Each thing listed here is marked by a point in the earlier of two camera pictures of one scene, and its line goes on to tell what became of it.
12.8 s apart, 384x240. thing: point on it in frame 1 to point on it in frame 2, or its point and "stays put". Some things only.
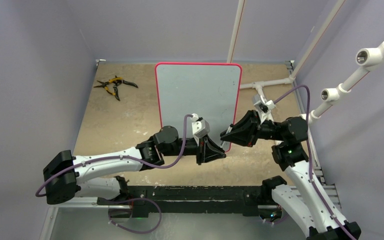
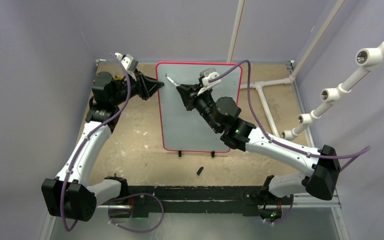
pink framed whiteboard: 212,90 stays put
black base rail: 194,199 stays put
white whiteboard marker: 229,130 to 171,80
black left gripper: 208,150 to 145,86
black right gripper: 246,131 to 189,93
